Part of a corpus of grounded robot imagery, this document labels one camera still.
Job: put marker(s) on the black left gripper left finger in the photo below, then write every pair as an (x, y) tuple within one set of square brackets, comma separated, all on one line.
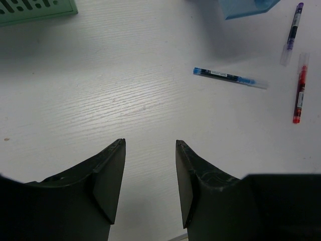
[(79, 203)]

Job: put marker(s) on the red pen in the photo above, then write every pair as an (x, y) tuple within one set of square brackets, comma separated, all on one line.
[(302, 73)]

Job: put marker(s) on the light blue small drawer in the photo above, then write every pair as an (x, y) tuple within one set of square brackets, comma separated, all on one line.
[(233, 9)]

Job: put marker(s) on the green plastic file rack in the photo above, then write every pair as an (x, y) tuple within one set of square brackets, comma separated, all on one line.
[(22, 11)]

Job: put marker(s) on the blue white pen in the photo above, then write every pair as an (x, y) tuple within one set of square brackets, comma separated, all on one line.
[(288, 47)]

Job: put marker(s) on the dark blue capped pen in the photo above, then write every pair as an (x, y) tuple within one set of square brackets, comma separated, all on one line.
[(230, 78)]

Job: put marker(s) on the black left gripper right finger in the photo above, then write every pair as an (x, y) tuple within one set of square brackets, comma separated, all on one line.
[(218, 206)]

